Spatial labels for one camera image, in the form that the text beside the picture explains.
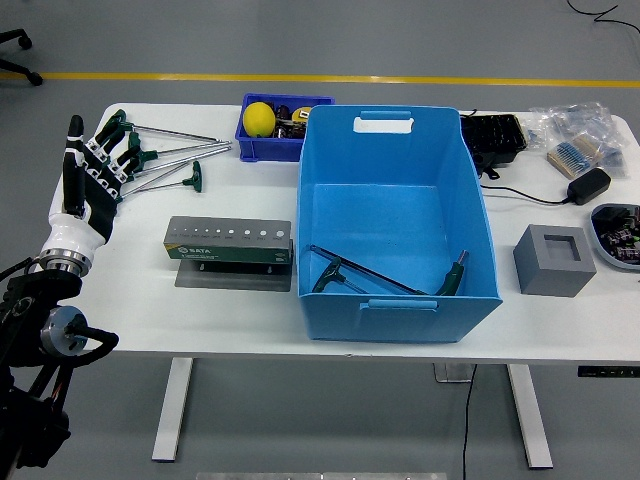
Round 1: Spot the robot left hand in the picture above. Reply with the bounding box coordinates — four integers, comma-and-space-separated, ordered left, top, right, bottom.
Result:
40, 114, 134, 259

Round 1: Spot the green grey hex key stand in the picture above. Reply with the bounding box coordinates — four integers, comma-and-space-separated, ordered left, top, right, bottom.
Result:
162, 215, 294, 292

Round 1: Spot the small green T-handle hex key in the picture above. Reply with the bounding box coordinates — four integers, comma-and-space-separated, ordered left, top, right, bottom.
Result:
312, 256, 376, 297
149, 159, 204, 196

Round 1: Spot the large light blue box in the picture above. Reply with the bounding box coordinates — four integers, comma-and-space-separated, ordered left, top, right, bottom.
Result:
296, 103, 504, 344

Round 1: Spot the large green T-handle hex key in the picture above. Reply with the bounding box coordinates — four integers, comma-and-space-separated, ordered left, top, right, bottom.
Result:
308, 243, 471, 298

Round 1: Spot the grey metal box under desk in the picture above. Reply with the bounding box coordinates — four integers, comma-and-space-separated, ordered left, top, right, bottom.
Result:
433, 362, 476, 384

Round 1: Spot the black office chair base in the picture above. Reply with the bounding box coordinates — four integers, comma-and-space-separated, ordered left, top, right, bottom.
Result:
0, 28, 44, 87

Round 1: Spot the small dark blue bin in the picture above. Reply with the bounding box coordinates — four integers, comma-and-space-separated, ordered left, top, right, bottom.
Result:
234, 93, 336, 164

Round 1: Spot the yellow lemon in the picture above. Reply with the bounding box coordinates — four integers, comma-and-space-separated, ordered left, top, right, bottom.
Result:
242, 101, 278, 139

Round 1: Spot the dark metal parts cluster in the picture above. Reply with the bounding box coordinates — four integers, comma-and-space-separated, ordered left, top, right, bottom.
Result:
272, 122, 307, 140

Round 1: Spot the white desk leg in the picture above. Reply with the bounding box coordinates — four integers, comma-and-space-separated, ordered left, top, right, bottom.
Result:
505, 363, 555, 470
151, 357, 194, 462

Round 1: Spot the yellow floor tape line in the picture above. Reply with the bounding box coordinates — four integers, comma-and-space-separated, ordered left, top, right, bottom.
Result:
0, 72, 640, 89

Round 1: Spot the black plastic tray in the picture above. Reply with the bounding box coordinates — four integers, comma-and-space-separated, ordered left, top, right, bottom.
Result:
459, 113, 527, 166

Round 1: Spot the grey block with square recess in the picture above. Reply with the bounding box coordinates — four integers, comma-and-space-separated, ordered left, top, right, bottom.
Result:
512, 223, 598, 298

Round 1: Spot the blue resistor strip bundle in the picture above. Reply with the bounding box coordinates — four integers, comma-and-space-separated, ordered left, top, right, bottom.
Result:
546, 140, 586, 180

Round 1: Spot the clear bag of blue components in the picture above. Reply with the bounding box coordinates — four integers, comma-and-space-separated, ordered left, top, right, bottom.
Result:
528, 101, 619, 151

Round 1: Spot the black power adapter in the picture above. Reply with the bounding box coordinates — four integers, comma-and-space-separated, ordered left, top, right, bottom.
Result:
566, 167, 612, 206

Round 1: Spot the tan resistor strip bundle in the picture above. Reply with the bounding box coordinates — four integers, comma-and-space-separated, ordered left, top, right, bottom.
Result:
572, 133, 609, 164

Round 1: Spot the grey-blue oval tray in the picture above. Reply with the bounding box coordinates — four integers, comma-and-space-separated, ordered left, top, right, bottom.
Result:
589, 202, 640, 272

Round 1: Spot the clear plastic bag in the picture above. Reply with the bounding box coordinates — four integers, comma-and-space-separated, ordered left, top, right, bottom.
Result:
592, 129, 630, 180

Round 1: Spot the pile of circuit parts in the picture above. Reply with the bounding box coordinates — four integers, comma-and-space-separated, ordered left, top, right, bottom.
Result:
594, 205, 640, 264

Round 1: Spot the black desk control panel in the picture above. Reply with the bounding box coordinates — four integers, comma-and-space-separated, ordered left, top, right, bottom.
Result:
577, 365, 640, 379

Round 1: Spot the black strap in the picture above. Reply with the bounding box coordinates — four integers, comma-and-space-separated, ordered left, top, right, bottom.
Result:
473, 152, 501, 180

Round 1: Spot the black hanging cable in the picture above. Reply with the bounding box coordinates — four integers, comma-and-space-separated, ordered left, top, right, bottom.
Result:
460, 363, 479, 480

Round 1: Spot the black adapter cable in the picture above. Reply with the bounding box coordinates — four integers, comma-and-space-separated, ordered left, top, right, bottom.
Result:
480, 183, 572, 206

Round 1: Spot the black cable on floor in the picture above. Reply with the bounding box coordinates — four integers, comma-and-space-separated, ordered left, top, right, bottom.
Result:
567, 0, 640, 39

